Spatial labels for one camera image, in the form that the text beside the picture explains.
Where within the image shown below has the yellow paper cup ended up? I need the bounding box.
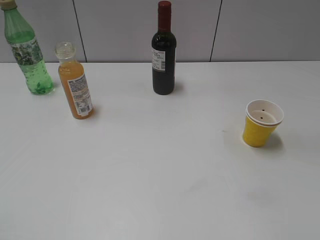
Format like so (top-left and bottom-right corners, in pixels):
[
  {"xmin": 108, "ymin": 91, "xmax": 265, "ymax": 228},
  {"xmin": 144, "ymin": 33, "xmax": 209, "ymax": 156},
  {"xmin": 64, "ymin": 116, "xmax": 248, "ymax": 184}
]
[{"xmin": 242, "ymin": 99, "xmax": 284, "ymax": 148}]

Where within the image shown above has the green plastic soda bottle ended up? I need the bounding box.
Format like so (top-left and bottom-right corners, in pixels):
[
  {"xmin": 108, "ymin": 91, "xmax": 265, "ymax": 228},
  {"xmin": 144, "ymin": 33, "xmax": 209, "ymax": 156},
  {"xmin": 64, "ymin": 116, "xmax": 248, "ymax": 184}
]
[{"xmin": 0, "ymin": 0, "xmax": 54, "ymax": 95}]

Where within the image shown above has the dark red wine bottle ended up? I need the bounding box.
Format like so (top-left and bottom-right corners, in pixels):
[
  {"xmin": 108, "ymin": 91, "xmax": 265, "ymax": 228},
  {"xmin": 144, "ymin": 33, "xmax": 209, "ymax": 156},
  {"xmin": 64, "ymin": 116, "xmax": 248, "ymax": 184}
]
[{"xmin": 151, "ymin": 0, "xmax": 177, "ymax": 95}]

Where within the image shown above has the orange juice bottle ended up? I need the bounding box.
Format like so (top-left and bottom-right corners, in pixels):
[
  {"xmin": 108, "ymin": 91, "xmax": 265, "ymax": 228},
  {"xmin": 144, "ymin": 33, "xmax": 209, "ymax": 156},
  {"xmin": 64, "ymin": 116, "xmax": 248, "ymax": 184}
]
[{"xmin": 55, "ymin": 41, "xmax": 94, "ymax": 120}]

